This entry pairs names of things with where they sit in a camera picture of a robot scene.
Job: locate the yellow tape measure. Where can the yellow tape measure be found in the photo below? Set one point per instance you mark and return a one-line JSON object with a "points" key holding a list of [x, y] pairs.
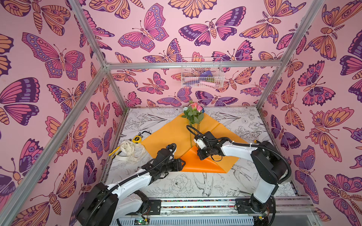
{"points": [[137, 139]]}

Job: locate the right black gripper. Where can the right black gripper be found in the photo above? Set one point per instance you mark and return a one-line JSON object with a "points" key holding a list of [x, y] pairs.
{"points": [[203, 152]]}

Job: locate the yellow handled tool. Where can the yellow handled tool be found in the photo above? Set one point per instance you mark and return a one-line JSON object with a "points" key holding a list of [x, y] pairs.
{"points": [[116, 151]]}

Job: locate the white ribbon bundle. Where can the white ribbon bundle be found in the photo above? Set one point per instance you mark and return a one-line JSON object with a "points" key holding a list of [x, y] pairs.
{"points": [[130, 152]]}

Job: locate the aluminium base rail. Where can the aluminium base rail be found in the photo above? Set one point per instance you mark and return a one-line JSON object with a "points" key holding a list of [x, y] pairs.
{"points": [[228, 211]]}

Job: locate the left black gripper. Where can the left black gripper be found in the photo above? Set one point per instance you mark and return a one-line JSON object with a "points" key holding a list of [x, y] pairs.
{"points": [[176, 165]]}

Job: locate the white wire wall basket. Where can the white wire wall basket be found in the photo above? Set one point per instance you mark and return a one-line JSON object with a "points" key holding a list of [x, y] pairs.
{"points": [[199, 72]]}

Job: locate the orange wrapping paper sheet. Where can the orange wrapping paper sheet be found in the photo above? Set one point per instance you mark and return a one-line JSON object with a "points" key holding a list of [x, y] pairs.
{"points": [[175, 132]]}

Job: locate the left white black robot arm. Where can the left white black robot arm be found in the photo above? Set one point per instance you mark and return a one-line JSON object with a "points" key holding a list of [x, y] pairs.
{"points": [[106, 203]]}

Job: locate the green circuit board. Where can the green circuit board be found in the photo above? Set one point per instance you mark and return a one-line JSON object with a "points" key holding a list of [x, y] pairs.
{"points": [[141, 221]]}

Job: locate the pink fake rose stem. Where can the pink fake rose stem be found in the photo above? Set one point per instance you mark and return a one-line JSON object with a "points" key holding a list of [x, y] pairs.
{"points": [[195, 121]]}

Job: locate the white fake flower stem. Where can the white fake flower stem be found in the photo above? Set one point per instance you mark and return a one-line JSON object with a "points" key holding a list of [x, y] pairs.
{"points": [[188, 113]]}

